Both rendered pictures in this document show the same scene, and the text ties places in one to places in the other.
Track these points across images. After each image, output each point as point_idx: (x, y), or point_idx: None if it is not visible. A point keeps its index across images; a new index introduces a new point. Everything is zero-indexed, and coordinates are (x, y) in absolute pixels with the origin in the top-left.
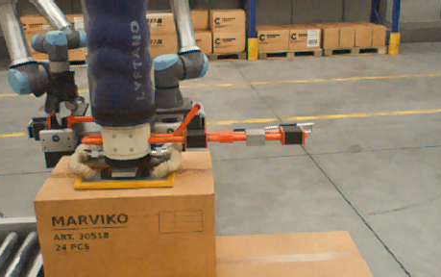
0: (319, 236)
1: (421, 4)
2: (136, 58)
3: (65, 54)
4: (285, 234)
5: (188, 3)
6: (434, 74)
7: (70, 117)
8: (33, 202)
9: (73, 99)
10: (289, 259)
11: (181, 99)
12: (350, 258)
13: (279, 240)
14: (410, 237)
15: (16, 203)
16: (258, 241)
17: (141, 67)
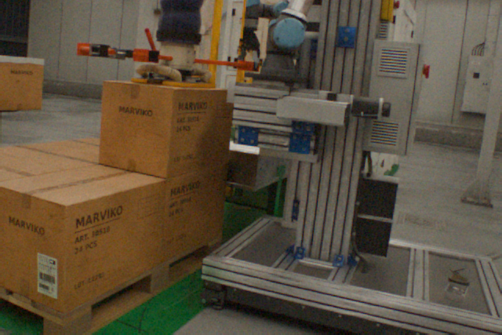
0: (85, 195)
1: None
2: None
3: (246, 13)
4: (116, 191)
5: None
6: None
7: (243, 63)
8: (500, 278)
9: (238, 47)
10: (83, 180)
11: (266, 67)
12: (34, 190)
13: (112, 187)
14: None
15: (498, 271)
16: (126, 183)
17: (160, 1)
